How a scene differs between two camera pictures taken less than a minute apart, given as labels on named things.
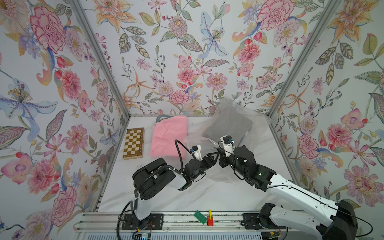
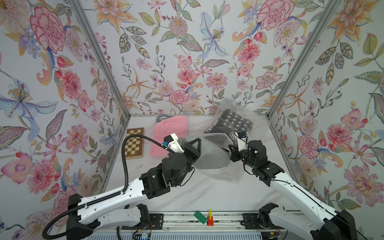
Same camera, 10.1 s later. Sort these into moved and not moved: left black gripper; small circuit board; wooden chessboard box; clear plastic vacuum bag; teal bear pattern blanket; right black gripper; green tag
Moved: right black gripper; left black gripper
Not moved: teal bear pattern blanket; green tag; small circuit board; wooden chessboard box; clear plastic vacuum bag
